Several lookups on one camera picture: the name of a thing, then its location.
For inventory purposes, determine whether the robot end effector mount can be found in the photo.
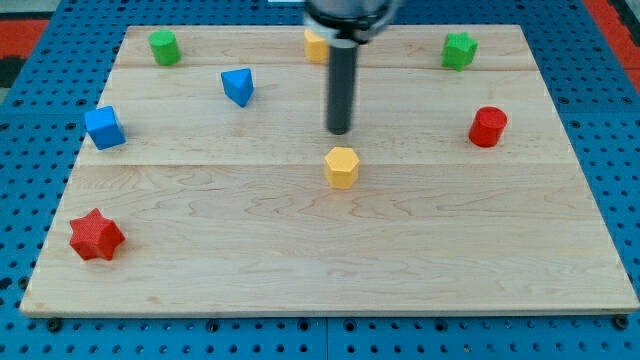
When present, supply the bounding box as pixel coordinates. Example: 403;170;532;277
304;0;400;42

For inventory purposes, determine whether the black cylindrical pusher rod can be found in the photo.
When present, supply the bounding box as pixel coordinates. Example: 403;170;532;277
326;45;358;135

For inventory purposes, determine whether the yellow hexagon block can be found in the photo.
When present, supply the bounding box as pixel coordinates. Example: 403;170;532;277
324;147;360;190

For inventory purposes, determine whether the yellow block behind rod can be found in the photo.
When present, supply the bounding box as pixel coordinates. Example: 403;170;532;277
304;29;329;63

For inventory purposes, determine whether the green star block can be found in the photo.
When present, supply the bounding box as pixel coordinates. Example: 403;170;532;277
441;32;478;71

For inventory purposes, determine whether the blue triangle block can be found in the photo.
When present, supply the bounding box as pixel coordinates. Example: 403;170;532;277
221;68;254;107

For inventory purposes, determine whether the red cylinder block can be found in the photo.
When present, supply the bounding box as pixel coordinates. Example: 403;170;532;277
468;106;508;148

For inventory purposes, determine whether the green cylinder block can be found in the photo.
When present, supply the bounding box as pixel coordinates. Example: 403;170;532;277
148;29;181;66

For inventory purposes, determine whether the wooden board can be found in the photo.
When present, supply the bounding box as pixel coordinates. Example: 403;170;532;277
20;25;639;318

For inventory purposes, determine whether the blue cube block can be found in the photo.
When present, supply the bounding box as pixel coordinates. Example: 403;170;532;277
84;106;126;150

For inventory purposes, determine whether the red star block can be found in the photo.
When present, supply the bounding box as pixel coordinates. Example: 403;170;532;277
69;208;125;261

